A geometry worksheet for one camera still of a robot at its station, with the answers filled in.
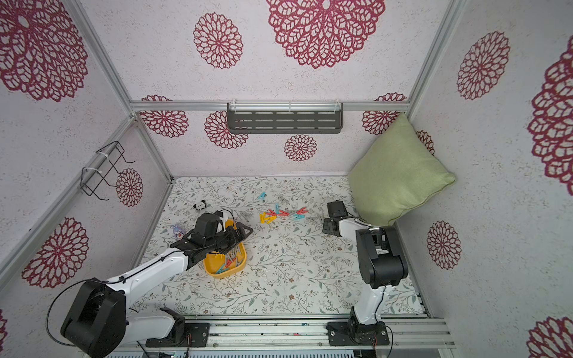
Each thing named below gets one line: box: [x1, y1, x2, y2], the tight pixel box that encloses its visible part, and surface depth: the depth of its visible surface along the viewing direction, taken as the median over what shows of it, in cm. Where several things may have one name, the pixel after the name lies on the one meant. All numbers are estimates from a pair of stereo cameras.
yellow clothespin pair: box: [259, 211, 278, 225], surface depth 105 cm
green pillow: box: [347, 112, 456, 227], surface depth 87 cm
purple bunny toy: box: [170, 223, 185, 241], surface depth 99 cm
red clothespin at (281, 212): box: [266, 208, 290, 216], surface depth 108 cm
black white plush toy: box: [192, 199, 207, 211], surface depth 108 cm
